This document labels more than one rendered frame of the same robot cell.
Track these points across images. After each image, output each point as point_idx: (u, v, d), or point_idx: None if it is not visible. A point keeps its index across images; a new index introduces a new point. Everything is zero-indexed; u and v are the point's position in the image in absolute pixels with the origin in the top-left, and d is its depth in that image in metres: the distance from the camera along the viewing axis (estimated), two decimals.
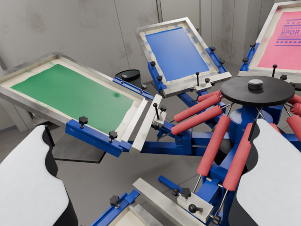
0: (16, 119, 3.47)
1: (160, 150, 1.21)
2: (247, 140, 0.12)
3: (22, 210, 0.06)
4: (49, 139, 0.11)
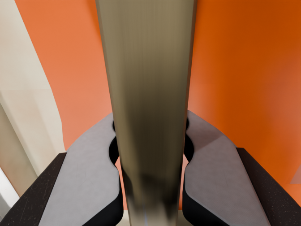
0: None
1: None
2: None
3: (82, 185, 0.07)
4: None
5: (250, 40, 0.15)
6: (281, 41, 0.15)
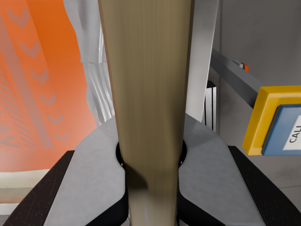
0: None
1: None
2: None
3: (88, 184, 0.07)
4: None
5: None
6: None
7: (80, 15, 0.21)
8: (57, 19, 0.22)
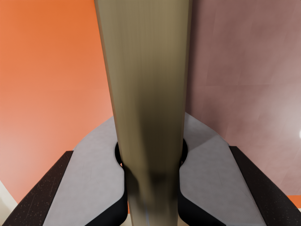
0: None
1: None
2: None
3: (88, 184, 0.07)
4: None
5: None
6: None
7: None
8: None
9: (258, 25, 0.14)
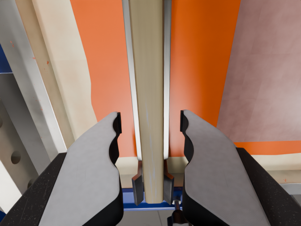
0: None
1: None
2: (180, 131, 0.13)
3: (82, 185, 0.07)
4: (118, 126, 0.12)
5: (209, 27, 0.25)
6: (228, 28, 0.25)
7: None
8: None
9: (285, 15, 0.25)
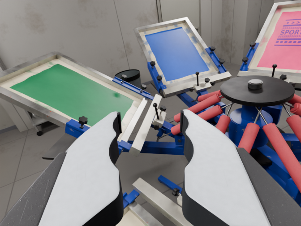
0: (16, 119, 3.47)
1: (160, 150, 1.21)
2: (180, 131, 0.13)
3: (82, 185, 0.07)
4: (118, 126, 0.12)
5: None
6: None
7: None
8: None
9: None
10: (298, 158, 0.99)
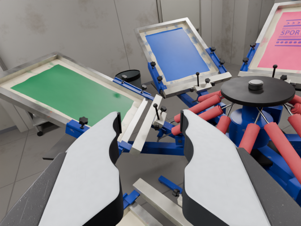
0: (16, 119, 3.48)
1: (160, 150, 1.21)
2: (180, 131, 0.13)
3: (82, 185, 0.07)
4: (118, 126, 0.12)
5: None
6: None
7: None
8: None
9: None
10: None
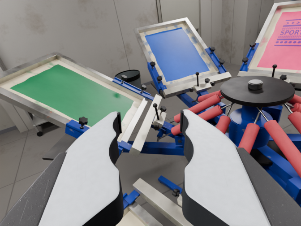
0: (16, 119, 3.47)
1: (160, 150, 1.21)
2: (180, 131, 0.13)
3: (82, 185, 0.07)
4: (118, 126, 0.12)
5: None
6: None
7: None
8: None
9: None
10: None
